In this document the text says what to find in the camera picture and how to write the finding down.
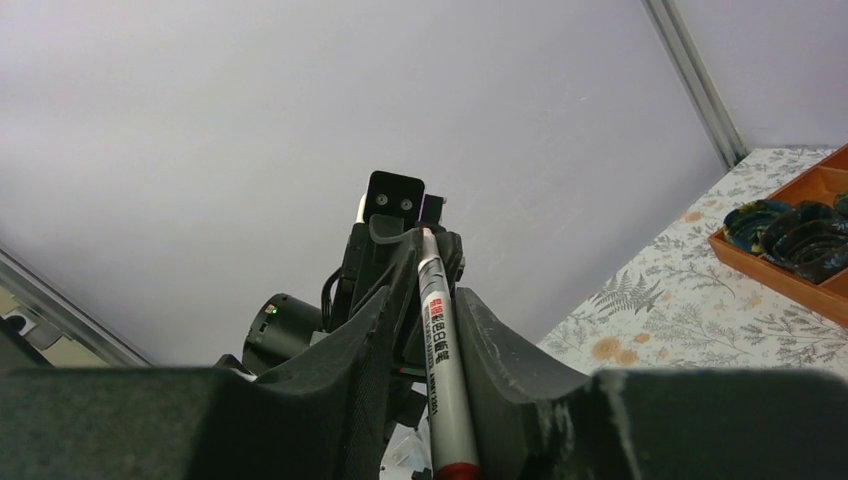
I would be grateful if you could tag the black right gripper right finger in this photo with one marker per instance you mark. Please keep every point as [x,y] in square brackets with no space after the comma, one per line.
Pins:
[537,418]

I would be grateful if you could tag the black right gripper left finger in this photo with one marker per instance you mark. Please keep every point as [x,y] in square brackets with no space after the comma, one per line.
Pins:
[319,416]

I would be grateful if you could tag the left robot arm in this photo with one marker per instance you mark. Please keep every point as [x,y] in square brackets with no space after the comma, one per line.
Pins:
[285,327]

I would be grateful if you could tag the aluminium frame post left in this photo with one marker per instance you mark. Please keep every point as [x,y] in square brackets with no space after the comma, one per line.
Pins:
[715,117]

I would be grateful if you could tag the floral tablecloth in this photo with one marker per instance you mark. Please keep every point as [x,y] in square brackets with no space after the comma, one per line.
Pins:
[676,304]

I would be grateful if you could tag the red white marker pen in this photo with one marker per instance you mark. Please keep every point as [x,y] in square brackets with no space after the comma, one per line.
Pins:
[454,453]

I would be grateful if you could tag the wooden compartment tray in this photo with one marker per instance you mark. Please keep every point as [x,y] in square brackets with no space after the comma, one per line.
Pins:
[795,240]

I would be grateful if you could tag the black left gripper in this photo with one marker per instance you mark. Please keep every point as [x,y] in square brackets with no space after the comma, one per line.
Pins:
[373,258]

